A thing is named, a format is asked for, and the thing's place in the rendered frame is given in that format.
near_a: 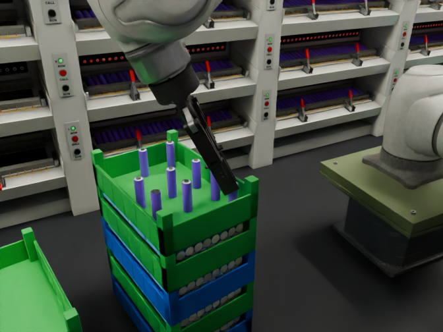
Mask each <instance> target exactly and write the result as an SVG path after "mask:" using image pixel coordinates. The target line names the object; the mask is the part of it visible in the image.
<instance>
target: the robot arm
mask: <svg viewBox="0 0 443 332"><path fill-rule="evenodd" d="M222 1H223V0H87V2H88V3H89V5H90V7H91V9H92V10H93V12H94V14H95V15H96V17H97V19H98V20H99V22H100V24H101V25H102V26H103V28H104V30H105V31H106V32H107V34H108V35H109V37H110V38H111V39H113V40H114V41H115V42H116V43H117V45H118V46H119V47H120V48H121V50H122V51H123V53H124V54H125V57H126V58H127V60H128V61H129V63H130V64H131V66H132V68H133V69H134V71H135V73H136V75H137V76H138V78H139V80H140V81H141V82H142V83H143V84H148V86H149V88H150V90H151V91H152V93H153V95H154V97H155V98H156V100H157V102H158V103H159V104H160V105H169V104H175V105H176V107H175V109H176V112H175V114H176V116H177V118H178V119H179V121H180V122H182V124H183V128H184V130H185V131H186V132H187V134H188V135H189V136H190V138H191V140H192V141H193V143H194V145H195V146H196V148H197V150H198V152H199V153H200V155H201V156H202V158H203V160H204V162H205V163H206V164H205V165H204V166H205V169H209V170H211V172H212V174H213V176H214V178H215V180H216V182H217V183H218V185H219V187H220V188H221V191H222V192H223V194H224V196H226V195H228V194H230V193H232V192H234V191H236V190H238V189H239V186H238V184H237V183H236V182H237V179H236V178H235V176H234V174H233V172H232V170H231V168H230V166H229V164H228V163H227V161H226V159H225V157H224V155H223V153H222V151H220V150H222V149H223V147H222V145H219V146H217V141H216V139H215V138H214V136H213V134H212V133H211V131H210V129H209V127H208V125H207V123H206V121H205V117H204V114H203V112H202V110H201V108H200V104H199V102H198V99H197V98H196V97H194V96H191V94H192V93H193V92H194V91H196V89H197V88H198V87H199V85H200V81H199V79H198V77H197V75H196V73H195V71H194V69H193V67H192V65H191V63H190V62H189V61H190V60H191V56H190V55H191V54H190V53H189V52H188V51H187V48H186V46H185V41H184V39H183V38H185V37H187V36H189V35H190V34H192V33H193V32H195V31H196V30H197V29H199V28H200V27H201V26H202V25H203V24H204V23H205V22H206V20H207V19H208V18H209V16H210V15H211V14H212V12H213V11H214V9H215V8H216V7H217V6H218V5H219V4H220V3H221V2H222ZM362 162H363V163H364V164H366V165H370V166H371V167H374V168H375V169H377V170H379V171H381V172H382V173H384V174H385V175H388V176H389V177H391V178H393V179H394V180H396V181H398V182H399V183H401V184H402V185H403V186H404V187H405V188H408V189H411V190H414V189H417V188H418V187H419V186H421V185H423V184H426V183H429V182H433V181H436V180H439V179H443V65H418V66H414V67H411V68H410V69H408V70H407V71H406V72H405V73H404V74H402V75H401V77H400V78H399V80H398V81H397V83H396V85H395V86H394V89H393V90H392V93H391V96H390V98H389V102H388V106H387V110H386V116H385V121H384V131H383V141H382V148H381V150H380V152H379V153H375V154H371V155H365V156H363V160H362Z"/></svg>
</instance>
